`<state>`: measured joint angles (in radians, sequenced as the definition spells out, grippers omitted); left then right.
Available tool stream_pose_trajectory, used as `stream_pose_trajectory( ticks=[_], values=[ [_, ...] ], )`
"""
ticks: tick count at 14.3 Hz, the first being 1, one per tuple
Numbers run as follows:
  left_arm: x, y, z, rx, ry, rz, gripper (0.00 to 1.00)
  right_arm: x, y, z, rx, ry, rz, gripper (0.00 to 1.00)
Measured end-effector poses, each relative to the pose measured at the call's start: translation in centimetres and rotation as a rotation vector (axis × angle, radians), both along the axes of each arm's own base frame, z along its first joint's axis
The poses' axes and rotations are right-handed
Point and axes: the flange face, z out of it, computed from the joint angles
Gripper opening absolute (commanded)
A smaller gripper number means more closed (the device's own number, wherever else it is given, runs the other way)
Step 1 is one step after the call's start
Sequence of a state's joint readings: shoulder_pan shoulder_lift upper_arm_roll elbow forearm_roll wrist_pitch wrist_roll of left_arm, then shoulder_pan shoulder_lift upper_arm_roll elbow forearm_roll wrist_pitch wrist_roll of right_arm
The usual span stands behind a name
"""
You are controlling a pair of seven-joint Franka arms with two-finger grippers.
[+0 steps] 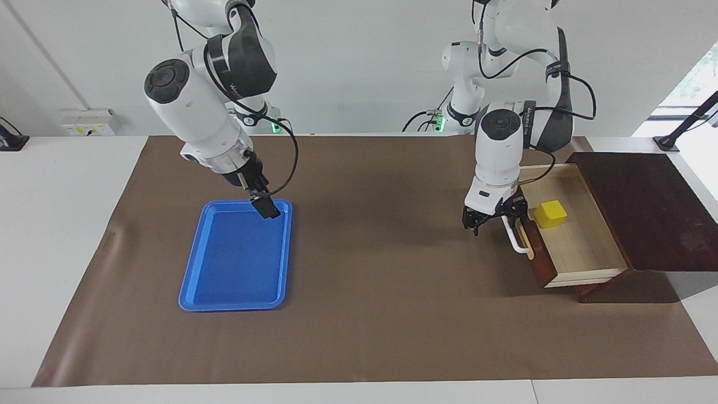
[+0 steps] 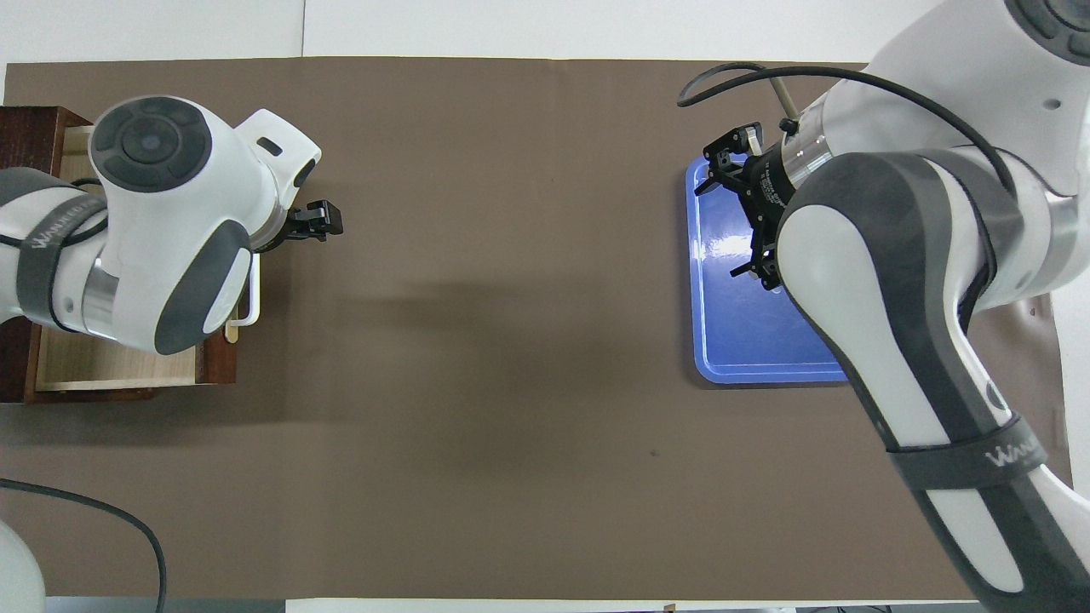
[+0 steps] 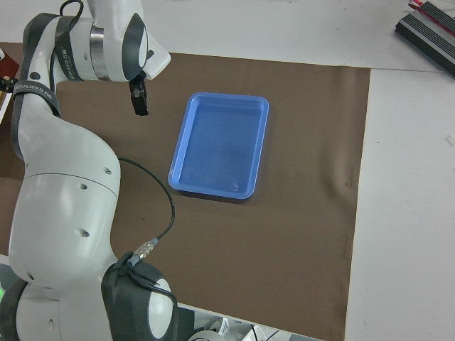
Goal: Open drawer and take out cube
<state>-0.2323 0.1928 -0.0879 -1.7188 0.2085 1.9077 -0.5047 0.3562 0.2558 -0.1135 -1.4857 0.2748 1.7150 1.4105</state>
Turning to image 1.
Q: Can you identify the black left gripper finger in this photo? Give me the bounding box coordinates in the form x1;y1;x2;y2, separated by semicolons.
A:
508;196;529;224
462;206;484;236

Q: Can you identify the yellow cube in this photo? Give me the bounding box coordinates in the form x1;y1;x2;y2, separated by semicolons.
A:
534;200;568;229

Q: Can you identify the dark wooden drawer cabinet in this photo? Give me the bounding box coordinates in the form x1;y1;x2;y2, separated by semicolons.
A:
502;163;629;289
565;151;718;305

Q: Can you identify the blue plastic tray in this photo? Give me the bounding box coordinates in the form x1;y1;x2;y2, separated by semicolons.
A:
178;199;293;313

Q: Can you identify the brown paper table mat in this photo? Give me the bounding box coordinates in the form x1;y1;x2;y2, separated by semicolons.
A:
32;134;718;388

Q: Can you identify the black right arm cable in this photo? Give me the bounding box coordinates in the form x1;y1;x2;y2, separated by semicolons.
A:
168;0;300;198

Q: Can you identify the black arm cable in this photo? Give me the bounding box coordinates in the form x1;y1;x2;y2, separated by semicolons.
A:
168;0;300;198
471;0;597;186

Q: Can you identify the black left base cable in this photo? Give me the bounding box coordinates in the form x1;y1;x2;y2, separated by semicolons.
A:
402;84;454;134

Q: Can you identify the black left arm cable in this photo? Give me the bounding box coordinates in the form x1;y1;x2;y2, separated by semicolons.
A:
471;0;597;186

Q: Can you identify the white wall socket box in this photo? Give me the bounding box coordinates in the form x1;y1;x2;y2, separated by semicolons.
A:
61;109;116;137

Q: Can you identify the black camera stand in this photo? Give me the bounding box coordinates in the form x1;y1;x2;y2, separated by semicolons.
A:
653;90;718;153

